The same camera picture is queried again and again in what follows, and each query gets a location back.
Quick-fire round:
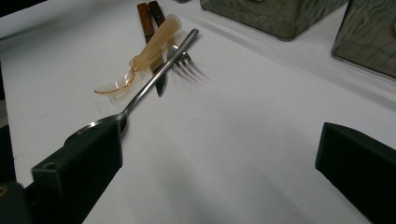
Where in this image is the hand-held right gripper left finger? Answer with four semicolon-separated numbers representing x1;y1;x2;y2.
31;117;123;224

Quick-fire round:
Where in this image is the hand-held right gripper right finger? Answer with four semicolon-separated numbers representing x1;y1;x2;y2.
315;121;396;224

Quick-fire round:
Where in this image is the long metal spoon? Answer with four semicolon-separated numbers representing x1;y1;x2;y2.
64;28;200;147

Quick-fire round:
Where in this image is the wooden-handled steak knife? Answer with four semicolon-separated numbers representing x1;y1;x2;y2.
136;2;169;97

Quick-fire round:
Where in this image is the smoky clear plastic bin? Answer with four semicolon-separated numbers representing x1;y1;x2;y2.
200;0;348;41
331;0;396;80

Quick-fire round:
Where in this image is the wooden-handled fork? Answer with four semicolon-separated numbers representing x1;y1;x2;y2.
148;0;210;84

